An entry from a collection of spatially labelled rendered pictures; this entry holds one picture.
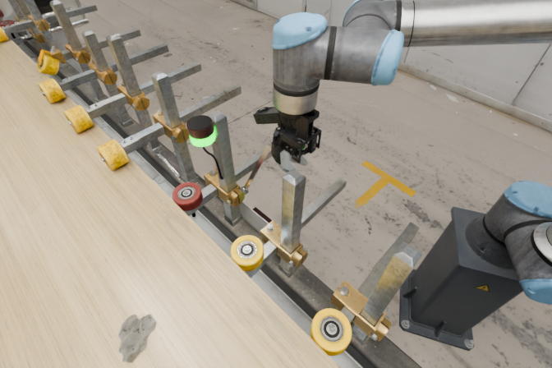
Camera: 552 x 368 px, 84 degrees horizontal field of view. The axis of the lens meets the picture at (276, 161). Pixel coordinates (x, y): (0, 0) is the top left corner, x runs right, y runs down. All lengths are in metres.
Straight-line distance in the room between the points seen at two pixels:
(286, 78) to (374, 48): 0.15
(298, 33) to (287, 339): 0.56
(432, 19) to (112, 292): 0.85
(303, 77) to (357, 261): 1.39
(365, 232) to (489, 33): 1.42
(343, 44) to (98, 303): 0.71
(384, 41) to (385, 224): 1.55
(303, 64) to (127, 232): 0.60
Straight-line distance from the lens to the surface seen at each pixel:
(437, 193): 2.28
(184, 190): 0.91
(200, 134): 0.72
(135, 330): 0.74
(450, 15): 0.69
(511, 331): 1.97
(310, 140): 0.67
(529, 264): 1.08
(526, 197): 1.15
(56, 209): 1.02
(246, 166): 1.00
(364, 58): 0.54
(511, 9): 0.72
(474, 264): 1.27
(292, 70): 0.55
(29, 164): 1.21
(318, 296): 0.94
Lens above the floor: 1.58
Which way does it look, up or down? 45 degrees down
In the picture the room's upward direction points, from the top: straight up
